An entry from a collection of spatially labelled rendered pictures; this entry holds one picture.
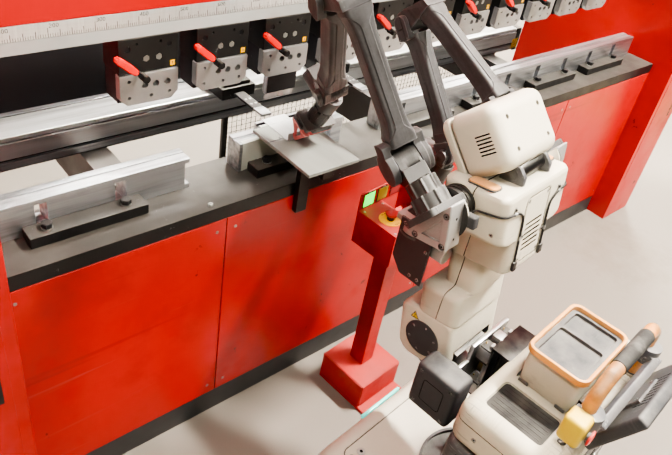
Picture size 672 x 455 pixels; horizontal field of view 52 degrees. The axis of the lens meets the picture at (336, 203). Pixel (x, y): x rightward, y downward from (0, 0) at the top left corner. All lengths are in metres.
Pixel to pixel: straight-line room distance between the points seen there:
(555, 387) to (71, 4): 1.32
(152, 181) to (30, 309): 0.43
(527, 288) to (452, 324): 1.58
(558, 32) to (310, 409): 2.39
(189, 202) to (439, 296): 0.71
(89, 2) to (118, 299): 0.76
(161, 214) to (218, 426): 0.90
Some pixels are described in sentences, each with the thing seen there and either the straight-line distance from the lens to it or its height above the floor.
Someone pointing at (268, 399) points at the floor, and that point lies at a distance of 2.53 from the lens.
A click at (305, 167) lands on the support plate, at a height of 1.00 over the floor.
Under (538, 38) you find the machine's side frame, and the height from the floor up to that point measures 0.74.
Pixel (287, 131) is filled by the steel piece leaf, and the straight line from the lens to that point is 1.98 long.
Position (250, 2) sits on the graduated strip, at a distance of 1.76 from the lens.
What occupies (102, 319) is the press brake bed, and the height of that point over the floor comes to 0.63.
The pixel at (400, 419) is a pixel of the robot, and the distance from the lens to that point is 2.21.
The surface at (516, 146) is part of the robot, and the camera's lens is 1.48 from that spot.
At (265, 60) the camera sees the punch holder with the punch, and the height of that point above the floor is 1.23.
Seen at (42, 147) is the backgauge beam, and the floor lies 0.93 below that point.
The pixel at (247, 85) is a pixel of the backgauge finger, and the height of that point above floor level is 1.02.
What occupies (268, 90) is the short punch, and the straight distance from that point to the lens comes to 1.95.
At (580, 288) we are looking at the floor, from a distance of 3.42.
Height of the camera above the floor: 1.99
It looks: 35 degrees down
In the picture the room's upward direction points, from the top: 11 degrees clockwise
